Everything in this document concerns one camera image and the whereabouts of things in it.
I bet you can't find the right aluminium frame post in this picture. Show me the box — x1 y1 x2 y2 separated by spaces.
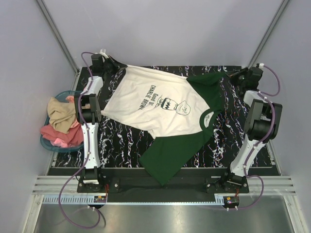
247 0 291 67

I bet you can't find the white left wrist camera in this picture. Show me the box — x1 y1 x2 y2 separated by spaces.
99 49 109 59

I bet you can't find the cream and green t-shirt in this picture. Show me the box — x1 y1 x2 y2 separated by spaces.
102 66 224 185

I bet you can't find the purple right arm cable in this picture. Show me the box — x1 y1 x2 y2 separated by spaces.
201 63 282 211

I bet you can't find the aluminium frame post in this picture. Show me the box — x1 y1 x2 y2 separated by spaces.
35 0 80 74
247 0 291 67

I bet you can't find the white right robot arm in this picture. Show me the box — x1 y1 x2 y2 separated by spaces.
220 63 283 193

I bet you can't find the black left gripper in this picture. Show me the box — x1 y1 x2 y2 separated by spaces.
101 56 126 76

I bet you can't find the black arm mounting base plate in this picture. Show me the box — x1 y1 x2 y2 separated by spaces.
47 167 280 203

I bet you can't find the left aluminium frame post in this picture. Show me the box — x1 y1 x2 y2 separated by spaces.
35 0 80 74

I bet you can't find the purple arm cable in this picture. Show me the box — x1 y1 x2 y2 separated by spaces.
201 63 282 211
58 51 106 229

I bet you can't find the teal laundry basket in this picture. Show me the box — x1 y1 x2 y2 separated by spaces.
40 90 84 153

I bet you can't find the beige t-shirt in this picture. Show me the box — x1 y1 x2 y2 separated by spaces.
47 98 76 134

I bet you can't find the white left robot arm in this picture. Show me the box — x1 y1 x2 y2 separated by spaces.
74 50 122 192

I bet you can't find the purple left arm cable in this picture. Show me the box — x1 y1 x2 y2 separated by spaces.
58 51 106 229

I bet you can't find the pink t-shirt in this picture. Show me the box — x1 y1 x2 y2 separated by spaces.
40 96 84 148

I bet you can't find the grey slotted cable duct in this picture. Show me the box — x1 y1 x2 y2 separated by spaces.
43 195 225 206

